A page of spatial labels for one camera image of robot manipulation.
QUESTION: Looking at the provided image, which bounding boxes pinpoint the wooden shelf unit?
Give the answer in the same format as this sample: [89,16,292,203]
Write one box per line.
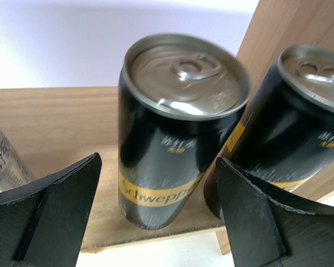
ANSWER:
[0,1,334,255]

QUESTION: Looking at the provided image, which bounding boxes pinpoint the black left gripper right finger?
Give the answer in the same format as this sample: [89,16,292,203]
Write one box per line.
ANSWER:
[215,157,334,266]

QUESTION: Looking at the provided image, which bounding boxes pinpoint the blue silver energy can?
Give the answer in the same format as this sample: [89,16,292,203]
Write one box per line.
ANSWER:
[0,129,35,192]

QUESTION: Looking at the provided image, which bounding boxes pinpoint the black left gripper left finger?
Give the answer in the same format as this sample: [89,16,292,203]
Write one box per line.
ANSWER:
[0,152,102,266]

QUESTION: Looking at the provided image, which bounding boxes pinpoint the black tonic can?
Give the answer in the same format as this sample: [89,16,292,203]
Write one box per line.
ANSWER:
[203,44,334,220]
[118,33,251,230]

